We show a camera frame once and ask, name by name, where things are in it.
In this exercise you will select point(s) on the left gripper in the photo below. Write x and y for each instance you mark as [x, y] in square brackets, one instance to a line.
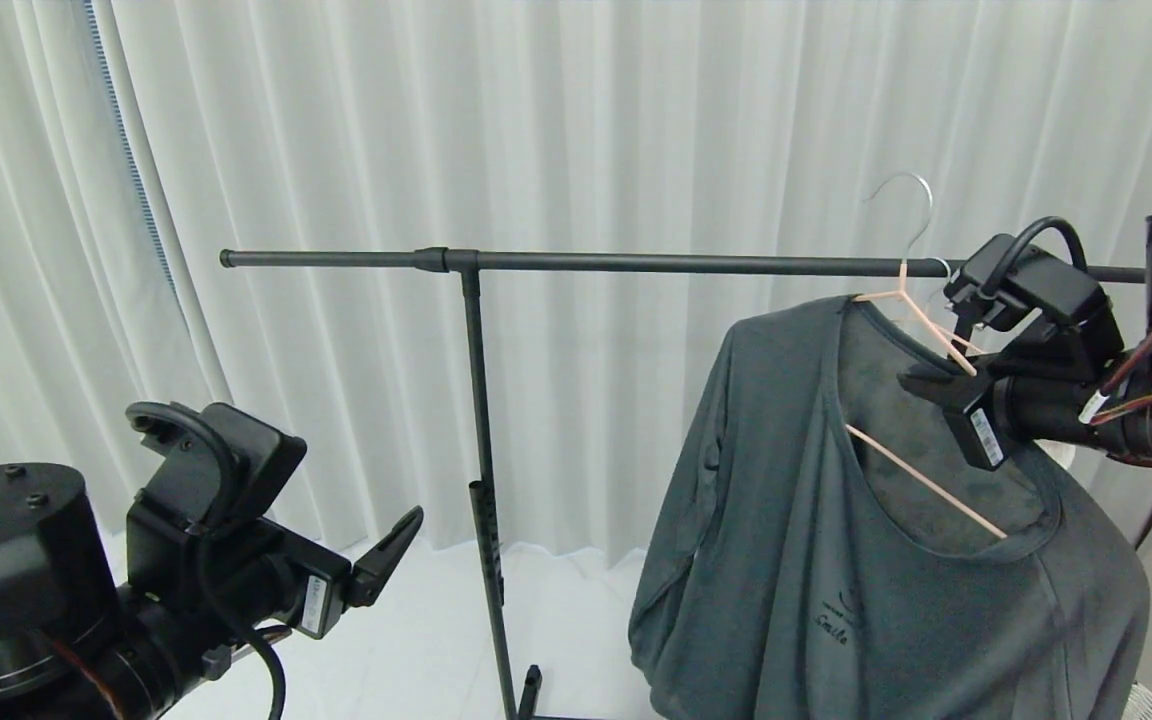
[286, 590]

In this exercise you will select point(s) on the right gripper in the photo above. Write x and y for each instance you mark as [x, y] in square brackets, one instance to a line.
[1036, 415]

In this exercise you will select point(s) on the pink clothes hanger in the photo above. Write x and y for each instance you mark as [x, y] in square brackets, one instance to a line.
[971, 347]
[926, 325]

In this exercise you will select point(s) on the dark grey garment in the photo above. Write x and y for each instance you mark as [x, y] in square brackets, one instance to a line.
[836, 600]

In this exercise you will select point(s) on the black clothes rack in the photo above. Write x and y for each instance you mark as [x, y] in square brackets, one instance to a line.
[636, 263]

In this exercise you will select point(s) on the white curtain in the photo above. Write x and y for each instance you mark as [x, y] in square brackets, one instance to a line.
[536, 130]

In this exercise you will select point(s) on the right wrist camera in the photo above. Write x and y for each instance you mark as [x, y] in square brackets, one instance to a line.
[1036, 290]

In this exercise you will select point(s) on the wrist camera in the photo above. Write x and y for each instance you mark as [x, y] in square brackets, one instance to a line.
[226, 450]
[1036, 290]

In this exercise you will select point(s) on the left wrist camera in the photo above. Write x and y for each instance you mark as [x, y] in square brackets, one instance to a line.
[226, 450]

